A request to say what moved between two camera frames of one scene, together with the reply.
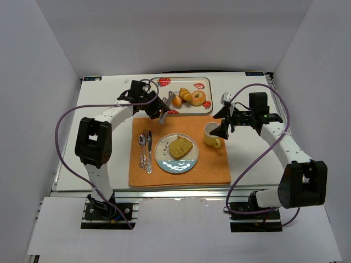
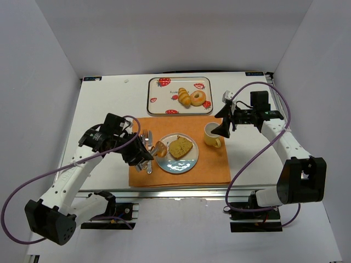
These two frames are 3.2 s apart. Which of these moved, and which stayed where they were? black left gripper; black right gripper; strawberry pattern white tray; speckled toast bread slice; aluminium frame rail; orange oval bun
Moved: orange oval bun; black left gripper
Stayed: aluminium frame rail; strawberry pattern white tray; speckled toast bread slice; black right gripper
